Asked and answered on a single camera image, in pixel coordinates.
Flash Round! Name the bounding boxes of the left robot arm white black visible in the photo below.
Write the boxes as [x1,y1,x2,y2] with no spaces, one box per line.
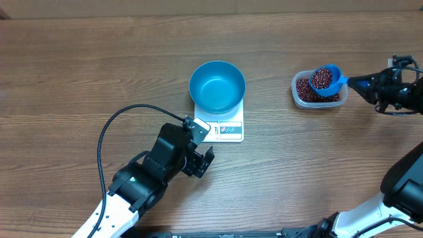
[73,118,214,238]

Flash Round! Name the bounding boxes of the teal blue bowl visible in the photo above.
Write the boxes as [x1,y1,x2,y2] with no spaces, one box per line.
[188,61,247,114]

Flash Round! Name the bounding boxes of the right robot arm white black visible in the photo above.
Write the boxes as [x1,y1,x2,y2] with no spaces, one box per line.
[296,65,422,237]

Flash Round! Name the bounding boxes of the white digital kitchen scale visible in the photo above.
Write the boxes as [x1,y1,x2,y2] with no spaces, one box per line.
[194,101,245,143]

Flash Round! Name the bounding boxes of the red beans scooped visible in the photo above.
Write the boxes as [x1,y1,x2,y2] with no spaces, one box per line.
[310,67,333,89]

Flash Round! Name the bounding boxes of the red beans in container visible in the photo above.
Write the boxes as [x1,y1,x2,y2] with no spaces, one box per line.
[295,78,340,102]

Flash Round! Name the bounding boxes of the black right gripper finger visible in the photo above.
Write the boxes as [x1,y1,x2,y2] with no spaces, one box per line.
[347,73,379,87]
[350,85,377,104]

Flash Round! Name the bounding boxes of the black rail at table edge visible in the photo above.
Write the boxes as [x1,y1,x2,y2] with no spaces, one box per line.
[123,225,316,238]

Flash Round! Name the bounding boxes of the clear plastic bean container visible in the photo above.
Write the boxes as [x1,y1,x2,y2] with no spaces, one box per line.
[291,70,348,109]

